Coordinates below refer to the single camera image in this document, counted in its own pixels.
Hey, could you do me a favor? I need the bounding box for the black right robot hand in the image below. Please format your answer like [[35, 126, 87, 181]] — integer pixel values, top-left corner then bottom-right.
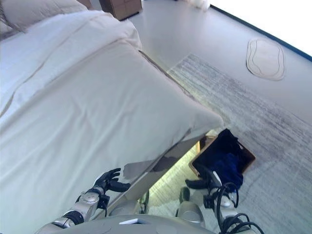
[[185, 166, 222, 193]]

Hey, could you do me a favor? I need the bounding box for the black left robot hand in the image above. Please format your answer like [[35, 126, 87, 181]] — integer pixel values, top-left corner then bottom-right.
[[94, 168, 131, 195]]

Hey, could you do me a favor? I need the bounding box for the blue garment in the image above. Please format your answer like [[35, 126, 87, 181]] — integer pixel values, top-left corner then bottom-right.
[[212, 152, 244, 190]]

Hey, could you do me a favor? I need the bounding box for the black garment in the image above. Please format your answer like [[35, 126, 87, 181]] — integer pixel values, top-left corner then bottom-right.
[[195, 128, 246, 176]]

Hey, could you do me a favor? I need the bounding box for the brown wooden basket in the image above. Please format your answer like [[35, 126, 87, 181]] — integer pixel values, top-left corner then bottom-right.
[[189, 135, 256, 177]]

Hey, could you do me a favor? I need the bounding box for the bed with white duvet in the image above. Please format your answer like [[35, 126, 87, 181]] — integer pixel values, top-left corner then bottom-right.
[[0, 9, 224, 234]]

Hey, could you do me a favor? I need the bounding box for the silver left robot leg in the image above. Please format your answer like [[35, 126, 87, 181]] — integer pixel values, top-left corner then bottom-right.
[[138, 191, 151, 215]]

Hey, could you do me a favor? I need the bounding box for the grey robot torso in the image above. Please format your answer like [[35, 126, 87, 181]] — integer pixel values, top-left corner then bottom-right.
[[36, 214, 217, 234]]

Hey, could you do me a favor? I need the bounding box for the grey woven rug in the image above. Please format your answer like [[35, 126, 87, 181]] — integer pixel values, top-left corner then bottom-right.
[[146, 53, 312, 234]]

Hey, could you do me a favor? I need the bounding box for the small oval floor mat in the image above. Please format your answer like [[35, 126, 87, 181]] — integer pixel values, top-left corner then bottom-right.
[[245, 39, 286, 81]]

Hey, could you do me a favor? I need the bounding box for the brown wooden nightstand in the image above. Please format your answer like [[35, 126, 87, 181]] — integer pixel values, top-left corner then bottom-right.
[[98, 0, 142, 21]]

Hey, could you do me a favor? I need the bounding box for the plain white pillow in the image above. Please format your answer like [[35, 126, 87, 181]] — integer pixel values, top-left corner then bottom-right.
[[1, 0, 88, 32]]

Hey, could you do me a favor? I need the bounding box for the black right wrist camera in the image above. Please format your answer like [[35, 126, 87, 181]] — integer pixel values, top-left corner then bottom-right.
[[204, 194, 215, 209]]

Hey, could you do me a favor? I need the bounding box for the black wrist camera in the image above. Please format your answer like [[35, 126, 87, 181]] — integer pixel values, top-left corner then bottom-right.
[[97, 195, 110, 211], [204, 194, 215, 209]]

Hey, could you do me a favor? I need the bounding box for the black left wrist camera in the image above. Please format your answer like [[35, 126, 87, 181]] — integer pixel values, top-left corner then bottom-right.
[[97, 195, 110, 211]]

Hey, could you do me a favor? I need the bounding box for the reflective bed frame base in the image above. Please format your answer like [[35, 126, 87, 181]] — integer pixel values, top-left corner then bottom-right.
[[107, 48, 215, 217]]

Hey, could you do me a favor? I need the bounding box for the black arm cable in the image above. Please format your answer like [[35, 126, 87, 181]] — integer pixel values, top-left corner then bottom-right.
[[214, 182, 259, 234]]

